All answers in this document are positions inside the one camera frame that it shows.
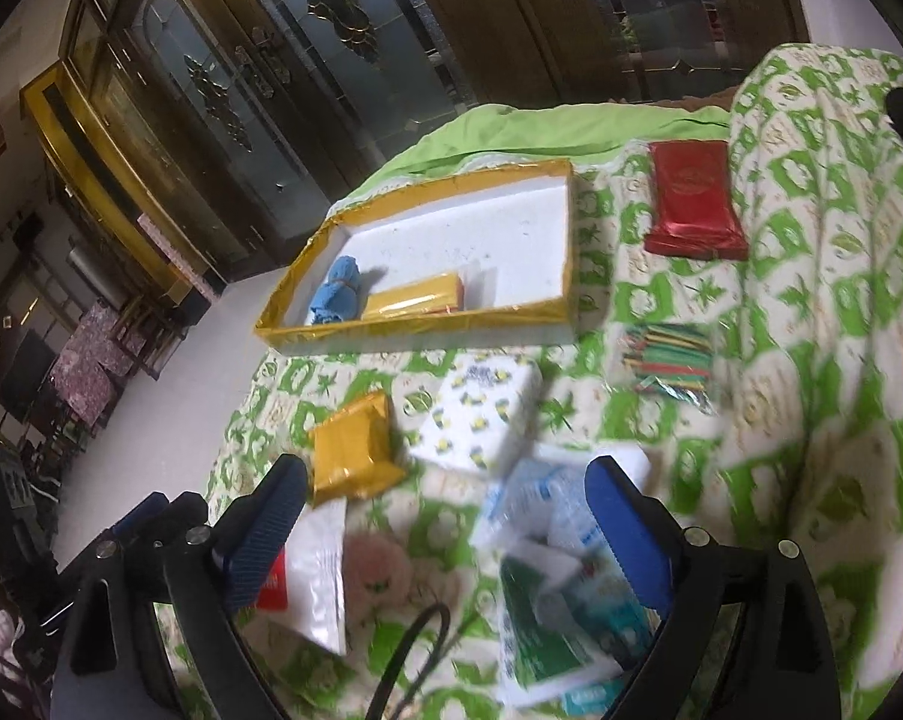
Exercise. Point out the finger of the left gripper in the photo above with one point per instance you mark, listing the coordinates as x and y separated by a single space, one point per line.
149 507
187 511

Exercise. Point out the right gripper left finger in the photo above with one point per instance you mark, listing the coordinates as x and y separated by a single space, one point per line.
252 531

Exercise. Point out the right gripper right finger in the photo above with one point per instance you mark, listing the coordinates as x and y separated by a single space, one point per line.
637 529

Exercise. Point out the white red packet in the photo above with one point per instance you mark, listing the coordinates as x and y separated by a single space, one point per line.
304 591

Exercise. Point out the white desiccant packet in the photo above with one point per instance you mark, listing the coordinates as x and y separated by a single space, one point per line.
542 500

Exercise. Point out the green white snack packet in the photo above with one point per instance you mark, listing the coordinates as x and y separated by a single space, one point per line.
565 622

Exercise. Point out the gold foil packet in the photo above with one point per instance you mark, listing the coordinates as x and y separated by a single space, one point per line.
352 455

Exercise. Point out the teal tissue pack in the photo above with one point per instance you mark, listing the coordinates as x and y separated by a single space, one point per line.
594 699

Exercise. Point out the bee-print tissue pack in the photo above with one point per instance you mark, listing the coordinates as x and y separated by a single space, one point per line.
479 419

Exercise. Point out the pink fluffy ball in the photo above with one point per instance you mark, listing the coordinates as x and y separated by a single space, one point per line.
377 574

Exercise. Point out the bag of coloured sticks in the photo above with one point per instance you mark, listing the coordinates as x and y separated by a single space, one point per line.
669 360

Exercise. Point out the green patterned quilt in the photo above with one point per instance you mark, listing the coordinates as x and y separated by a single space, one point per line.
808 444

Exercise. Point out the blue rolled cloth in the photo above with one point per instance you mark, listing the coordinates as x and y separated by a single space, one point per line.
338 297

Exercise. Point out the gold bar packet in tray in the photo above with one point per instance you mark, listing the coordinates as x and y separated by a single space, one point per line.
442 294

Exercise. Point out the gold-edged white foam tray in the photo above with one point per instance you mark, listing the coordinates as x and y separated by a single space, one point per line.
506 232

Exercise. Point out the red foil packet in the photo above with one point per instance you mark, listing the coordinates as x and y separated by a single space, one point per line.
693 217

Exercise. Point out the ornate glass door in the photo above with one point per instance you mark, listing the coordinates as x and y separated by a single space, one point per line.
243 120

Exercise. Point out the plain green sheet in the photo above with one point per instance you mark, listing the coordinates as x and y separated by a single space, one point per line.
498 134

